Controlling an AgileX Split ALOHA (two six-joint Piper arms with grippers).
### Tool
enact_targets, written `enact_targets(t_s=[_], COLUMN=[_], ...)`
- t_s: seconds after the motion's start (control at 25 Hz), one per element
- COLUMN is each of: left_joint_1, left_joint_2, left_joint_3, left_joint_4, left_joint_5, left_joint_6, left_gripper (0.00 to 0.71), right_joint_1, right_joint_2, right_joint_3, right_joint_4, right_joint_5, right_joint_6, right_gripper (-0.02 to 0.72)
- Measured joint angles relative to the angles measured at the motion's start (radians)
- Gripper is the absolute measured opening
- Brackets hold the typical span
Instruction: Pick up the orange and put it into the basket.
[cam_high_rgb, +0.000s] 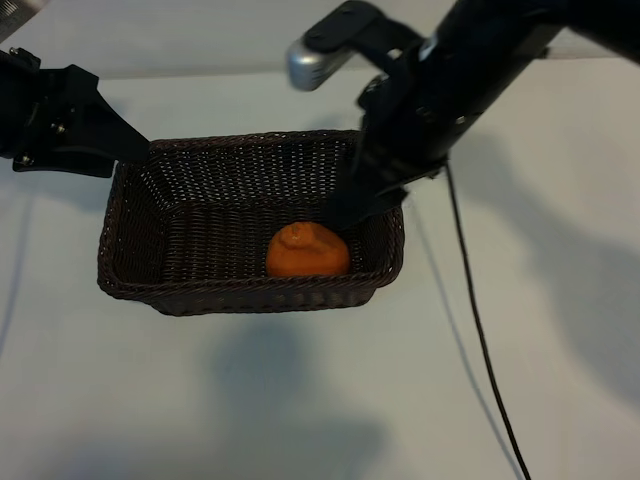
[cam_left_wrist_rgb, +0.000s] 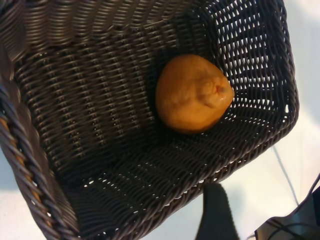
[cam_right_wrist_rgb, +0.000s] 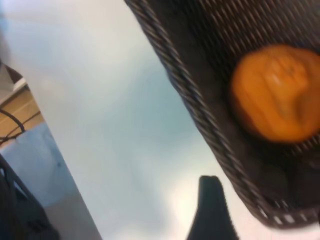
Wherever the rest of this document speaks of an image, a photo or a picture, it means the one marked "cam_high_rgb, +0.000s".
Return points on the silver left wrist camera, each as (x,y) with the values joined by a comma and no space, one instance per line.
(20,15)

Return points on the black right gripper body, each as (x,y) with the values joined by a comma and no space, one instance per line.
(420,115)

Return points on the dark brown wicker basket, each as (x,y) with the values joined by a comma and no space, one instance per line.
(210,240)

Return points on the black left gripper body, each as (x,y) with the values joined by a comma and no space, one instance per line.
(20,110)

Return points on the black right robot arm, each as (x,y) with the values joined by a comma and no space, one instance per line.
(550,20)

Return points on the orange fruit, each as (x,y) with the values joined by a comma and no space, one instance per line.
(305,255)

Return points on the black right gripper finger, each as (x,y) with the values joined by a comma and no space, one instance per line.
(347,200)
(372,210)

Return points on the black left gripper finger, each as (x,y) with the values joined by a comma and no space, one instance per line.
(95,125)
(65,162)

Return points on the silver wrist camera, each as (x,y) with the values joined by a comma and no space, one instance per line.
(20,15)
(310,65)

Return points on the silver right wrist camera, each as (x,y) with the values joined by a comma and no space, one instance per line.
(310,65)

